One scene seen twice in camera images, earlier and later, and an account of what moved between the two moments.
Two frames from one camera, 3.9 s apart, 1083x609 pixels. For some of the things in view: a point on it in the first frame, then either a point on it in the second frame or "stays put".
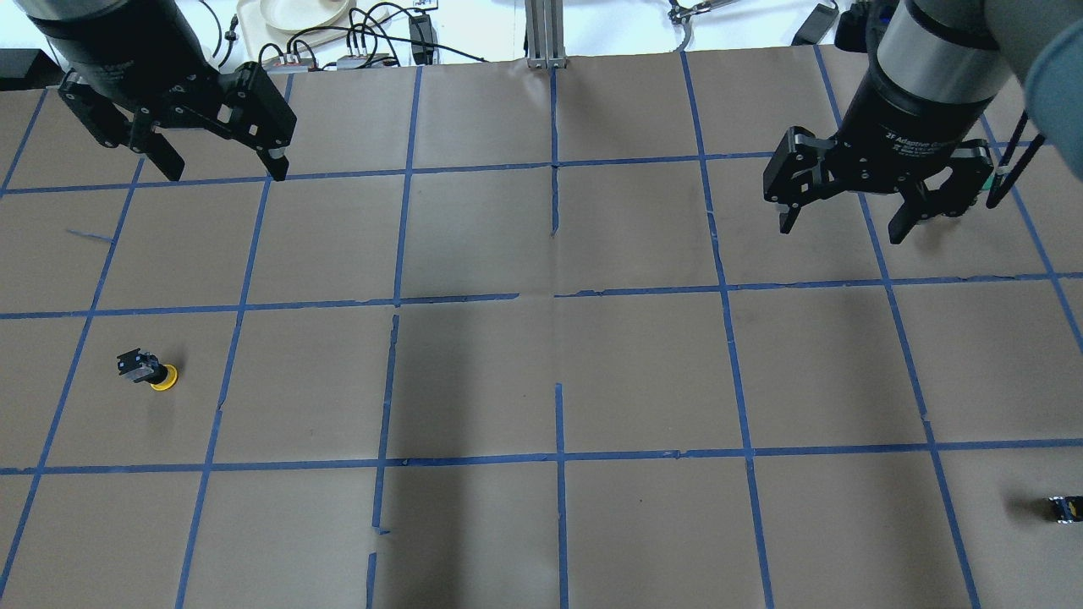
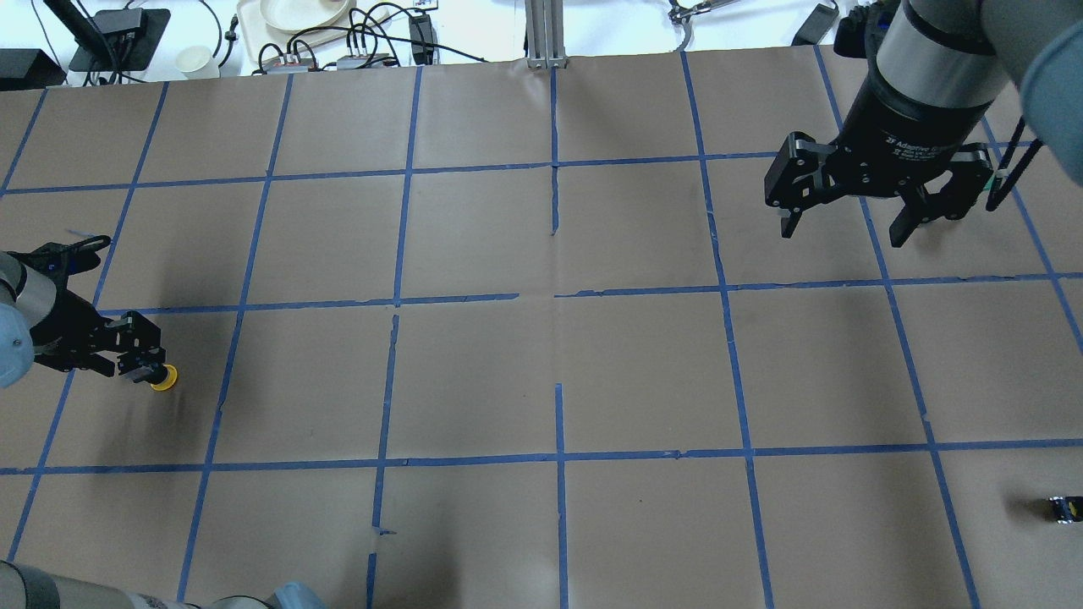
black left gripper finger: x=801 y=170 stays put
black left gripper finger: x=971 y=167 stays put
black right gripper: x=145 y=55 to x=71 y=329
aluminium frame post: x=545 y=28 stays put
